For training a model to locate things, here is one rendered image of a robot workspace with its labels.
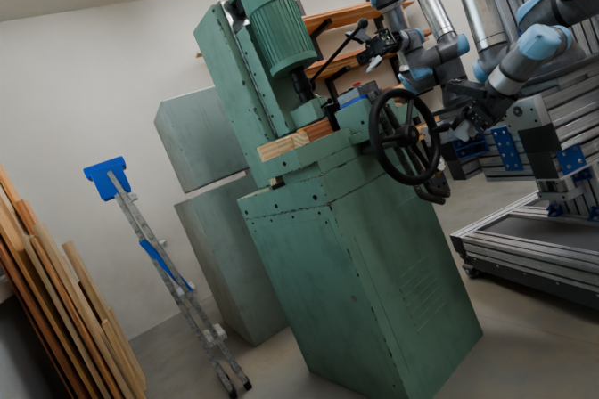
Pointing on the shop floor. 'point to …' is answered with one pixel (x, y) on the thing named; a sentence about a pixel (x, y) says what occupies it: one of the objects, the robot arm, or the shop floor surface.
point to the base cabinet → (371, 290)
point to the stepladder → (112, 168)
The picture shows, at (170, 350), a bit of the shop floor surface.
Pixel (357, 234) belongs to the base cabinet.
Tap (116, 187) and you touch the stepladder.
